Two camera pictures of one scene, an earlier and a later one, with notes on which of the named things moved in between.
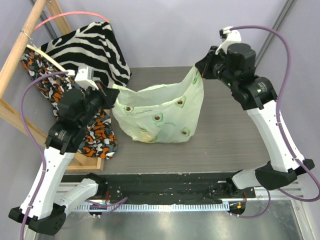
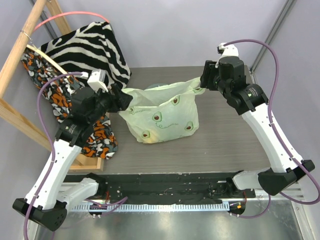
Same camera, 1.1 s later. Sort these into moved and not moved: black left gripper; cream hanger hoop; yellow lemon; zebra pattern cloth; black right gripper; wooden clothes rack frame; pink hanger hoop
Moved: black right gripper; yellow lemon; black left gripper
Not moved: zebra pattern cloth; pink hanger hoop; wooden clothes rack frame; cream hanger hoop
